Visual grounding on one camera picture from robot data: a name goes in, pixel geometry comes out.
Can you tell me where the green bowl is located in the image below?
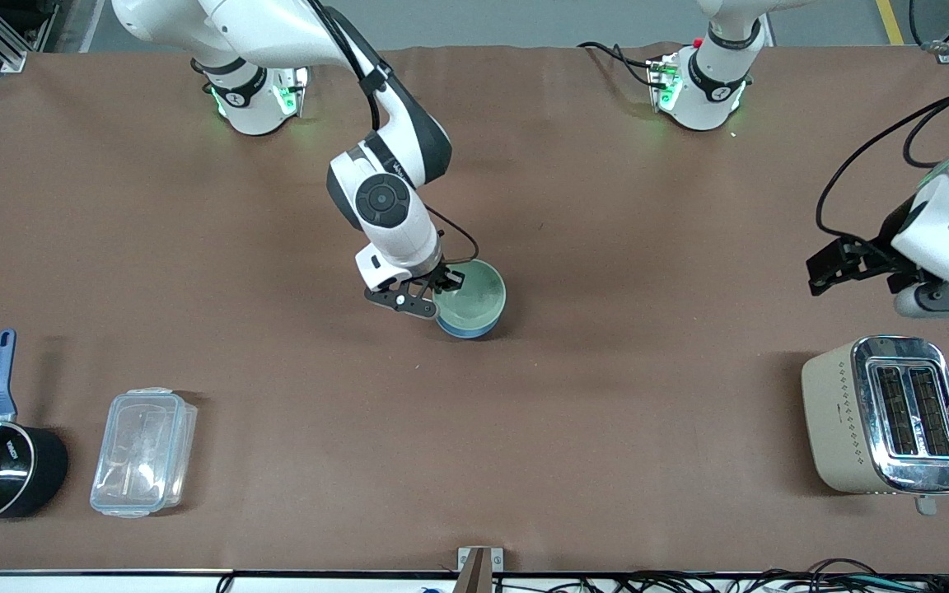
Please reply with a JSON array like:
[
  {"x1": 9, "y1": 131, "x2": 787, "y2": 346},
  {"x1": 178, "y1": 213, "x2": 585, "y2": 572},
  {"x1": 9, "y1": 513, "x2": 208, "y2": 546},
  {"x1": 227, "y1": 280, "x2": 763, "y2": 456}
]
[{"x1": 433, "y1": 259, "x2": 507, "y2": 328}]

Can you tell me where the blue bowl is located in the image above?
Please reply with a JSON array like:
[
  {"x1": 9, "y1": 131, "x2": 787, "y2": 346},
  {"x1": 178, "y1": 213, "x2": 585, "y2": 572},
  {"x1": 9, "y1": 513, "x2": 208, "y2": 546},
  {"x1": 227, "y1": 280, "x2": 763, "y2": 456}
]
[{"x1": 435, "y1": 306, "x2": 506, "y2": 341}]

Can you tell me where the right arm base connector plate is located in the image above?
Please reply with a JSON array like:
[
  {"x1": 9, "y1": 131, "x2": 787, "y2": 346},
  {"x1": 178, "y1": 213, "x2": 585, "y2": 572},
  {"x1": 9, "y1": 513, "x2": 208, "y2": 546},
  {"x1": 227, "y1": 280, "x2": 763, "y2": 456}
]
[{"x1": 272, "y1": 64, "x2": 311, "y2": 118}]

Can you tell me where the left arm base connector plate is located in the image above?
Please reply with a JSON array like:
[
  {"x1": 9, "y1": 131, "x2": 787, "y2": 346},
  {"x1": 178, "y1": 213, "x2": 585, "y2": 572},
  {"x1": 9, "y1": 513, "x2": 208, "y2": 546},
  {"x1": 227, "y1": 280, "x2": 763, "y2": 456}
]
[{"x1": 647, "y1": 56, "x2": 683, "y2": 114}]

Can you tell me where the beige chrome toaster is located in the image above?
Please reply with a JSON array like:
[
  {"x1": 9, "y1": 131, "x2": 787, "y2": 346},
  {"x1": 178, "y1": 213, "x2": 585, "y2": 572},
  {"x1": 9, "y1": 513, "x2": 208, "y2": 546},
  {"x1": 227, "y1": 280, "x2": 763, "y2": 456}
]
[{"x1": 801, "y1": 335, "x2": 949, "y2": 517}]

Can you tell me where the clear plastic lidded container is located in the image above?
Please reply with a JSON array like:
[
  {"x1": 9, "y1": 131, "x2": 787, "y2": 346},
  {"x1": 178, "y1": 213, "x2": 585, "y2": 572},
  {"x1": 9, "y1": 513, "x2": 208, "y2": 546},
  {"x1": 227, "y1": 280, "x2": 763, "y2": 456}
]
[{"x1": 90, "y1": 387, "x2": 199, "y2": 519}]

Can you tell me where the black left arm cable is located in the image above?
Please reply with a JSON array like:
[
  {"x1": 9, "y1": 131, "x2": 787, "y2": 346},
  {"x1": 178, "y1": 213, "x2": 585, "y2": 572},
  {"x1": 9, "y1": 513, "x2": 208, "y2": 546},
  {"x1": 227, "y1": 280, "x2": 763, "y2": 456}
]
[{"x1": 816, "y1": 0, "x2": 949, "y2": 241}]

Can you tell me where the metal table edge bracket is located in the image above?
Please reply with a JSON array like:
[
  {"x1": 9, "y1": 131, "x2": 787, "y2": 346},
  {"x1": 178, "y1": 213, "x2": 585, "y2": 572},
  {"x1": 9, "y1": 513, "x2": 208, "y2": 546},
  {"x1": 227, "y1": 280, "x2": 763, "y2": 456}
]
[{"x1": 456, "y1": 546, "x2": 505, "y2": 593}]

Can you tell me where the black left base cable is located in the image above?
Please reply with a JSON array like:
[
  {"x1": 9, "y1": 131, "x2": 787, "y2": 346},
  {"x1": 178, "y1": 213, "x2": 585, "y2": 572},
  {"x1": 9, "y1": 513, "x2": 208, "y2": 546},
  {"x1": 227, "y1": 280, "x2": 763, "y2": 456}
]
[{"x1": 577, "y1": 40, "x2": 658, "y2": 88}]

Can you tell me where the black saucepan blue handle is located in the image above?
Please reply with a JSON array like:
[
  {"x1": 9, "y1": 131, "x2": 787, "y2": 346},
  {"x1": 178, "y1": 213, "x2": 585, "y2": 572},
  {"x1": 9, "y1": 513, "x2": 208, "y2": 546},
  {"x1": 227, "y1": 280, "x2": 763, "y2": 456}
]
[{"x1": 0, "y1": 329, "x2": 70, "y2": 525}]

